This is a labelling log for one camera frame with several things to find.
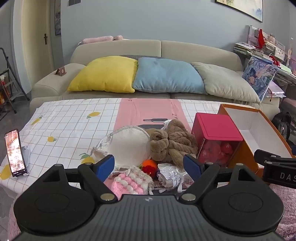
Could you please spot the striped cushion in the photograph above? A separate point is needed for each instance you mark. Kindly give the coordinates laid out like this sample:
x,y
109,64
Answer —
x,y
143,56

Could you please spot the pink white crocheted cake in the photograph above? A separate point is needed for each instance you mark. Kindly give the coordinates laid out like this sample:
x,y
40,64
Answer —
x,y
129,185

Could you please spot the pink shaggy rug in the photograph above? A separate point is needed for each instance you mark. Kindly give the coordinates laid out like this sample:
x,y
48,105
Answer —
x,y
286,208

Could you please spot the yellow pillow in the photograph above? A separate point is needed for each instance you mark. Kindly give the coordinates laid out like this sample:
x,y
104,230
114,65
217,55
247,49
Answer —
x,y
104,74

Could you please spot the black backpack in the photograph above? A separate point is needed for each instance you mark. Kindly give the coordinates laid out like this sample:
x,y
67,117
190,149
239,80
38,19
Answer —
x,y
281,122

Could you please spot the metal folding ladder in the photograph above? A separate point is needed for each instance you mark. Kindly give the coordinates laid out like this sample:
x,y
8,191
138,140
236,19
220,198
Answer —
x,y
9,85

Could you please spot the pink bottle print cloth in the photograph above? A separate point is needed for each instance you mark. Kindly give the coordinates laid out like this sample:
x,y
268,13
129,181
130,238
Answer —
x,y
148,109

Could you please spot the small brown holder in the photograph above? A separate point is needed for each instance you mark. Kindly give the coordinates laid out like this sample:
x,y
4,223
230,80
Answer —
x,y
61,71

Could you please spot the white crumpled plastic bag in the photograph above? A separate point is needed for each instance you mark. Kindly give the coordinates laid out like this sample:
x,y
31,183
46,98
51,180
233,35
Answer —
x,y
171,176

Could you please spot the orange cardboard box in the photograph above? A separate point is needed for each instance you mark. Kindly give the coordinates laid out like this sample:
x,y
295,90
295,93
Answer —
x,y
249,120

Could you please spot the white round plush pad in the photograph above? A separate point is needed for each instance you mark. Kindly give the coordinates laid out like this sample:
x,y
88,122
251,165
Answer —
x,y
129,143

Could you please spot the white cluttered shelf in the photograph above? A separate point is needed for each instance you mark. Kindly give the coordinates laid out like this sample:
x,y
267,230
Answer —
x,y
275,49

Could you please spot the large framed wall painting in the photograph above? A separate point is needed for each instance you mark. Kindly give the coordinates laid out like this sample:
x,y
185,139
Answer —
x,y
242,9

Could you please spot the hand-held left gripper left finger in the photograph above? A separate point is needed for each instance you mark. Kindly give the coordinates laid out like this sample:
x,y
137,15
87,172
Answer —
x,y
107,163

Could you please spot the white phone stand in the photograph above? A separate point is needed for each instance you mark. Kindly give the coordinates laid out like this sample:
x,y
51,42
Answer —
x,y
26,154

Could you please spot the orange crocheted ball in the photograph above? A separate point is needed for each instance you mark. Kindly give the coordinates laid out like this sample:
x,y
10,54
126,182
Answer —
x,y
149,165

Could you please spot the pink long plush toy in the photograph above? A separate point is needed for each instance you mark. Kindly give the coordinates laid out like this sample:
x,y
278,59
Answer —
x,y
97,39

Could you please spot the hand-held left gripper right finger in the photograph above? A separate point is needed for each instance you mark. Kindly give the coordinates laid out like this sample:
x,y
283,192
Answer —
x,y
192,165

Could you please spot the light blue pillow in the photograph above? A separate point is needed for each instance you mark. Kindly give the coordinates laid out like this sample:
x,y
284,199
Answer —
x,y
166,74

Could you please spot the smartphone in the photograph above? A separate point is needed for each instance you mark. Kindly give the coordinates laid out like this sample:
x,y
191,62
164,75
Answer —
x,y
15,153

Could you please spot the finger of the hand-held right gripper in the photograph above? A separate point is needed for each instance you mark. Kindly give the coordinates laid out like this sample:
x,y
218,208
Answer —
x,y
272,157

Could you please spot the grey wall switch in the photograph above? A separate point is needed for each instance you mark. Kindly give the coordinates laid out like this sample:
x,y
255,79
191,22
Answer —
x,y
74,2

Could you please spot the red hanging ornament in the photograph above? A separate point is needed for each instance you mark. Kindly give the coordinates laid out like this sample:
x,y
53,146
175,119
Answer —
x,y
260,38

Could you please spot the brown plush toy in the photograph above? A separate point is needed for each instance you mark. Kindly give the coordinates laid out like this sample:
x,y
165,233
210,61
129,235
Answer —
x,y
178,139

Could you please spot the beige pillow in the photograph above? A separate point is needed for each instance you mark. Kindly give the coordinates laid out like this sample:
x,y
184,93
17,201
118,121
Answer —
x,y
226,83

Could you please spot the cream door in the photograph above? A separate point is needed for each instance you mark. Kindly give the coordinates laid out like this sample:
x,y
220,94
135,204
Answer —
x,y
38,23

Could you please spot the printed figure pillow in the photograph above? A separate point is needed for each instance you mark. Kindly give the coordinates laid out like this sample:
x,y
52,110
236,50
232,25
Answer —
x,y
256,76

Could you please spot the narrow framed wall picture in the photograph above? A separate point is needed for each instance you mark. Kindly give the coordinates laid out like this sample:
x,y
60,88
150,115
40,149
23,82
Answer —
x,y
57,18

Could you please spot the red lidded storage box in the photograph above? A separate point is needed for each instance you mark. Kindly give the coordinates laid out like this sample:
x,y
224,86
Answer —
x,y
215,127

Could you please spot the stack of books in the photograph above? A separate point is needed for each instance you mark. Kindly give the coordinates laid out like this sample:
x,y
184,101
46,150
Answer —
x,y
242,48

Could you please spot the beige sofa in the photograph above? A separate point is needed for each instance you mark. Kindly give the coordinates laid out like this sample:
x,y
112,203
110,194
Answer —
x,y
185,47

